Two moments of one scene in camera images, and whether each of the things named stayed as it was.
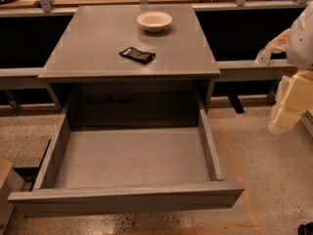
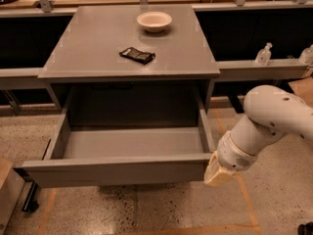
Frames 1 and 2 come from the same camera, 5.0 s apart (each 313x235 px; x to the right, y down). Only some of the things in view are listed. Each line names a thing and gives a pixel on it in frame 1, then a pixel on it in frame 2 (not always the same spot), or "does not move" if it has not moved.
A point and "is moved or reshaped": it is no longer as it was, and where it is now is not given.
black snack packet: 138,55 does not move
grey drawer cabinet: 130,66 does not move
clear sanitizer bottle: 263,58 does not move
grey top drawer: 114,169 is moved or reshaped
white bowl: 155,22 does not move
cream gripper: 301,43 -> 233,156
